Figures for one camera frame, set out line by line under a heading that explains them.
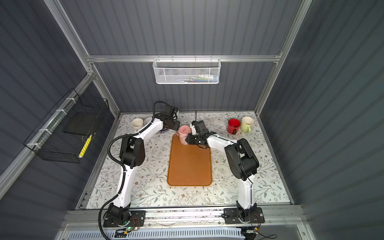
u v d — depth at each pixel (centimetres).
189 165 92
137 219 73
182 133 94
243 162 52
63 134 72
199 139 76
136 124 105
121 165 61
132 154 62
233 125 108
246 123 103
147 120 103
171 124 91
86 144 69
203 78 91
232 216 72
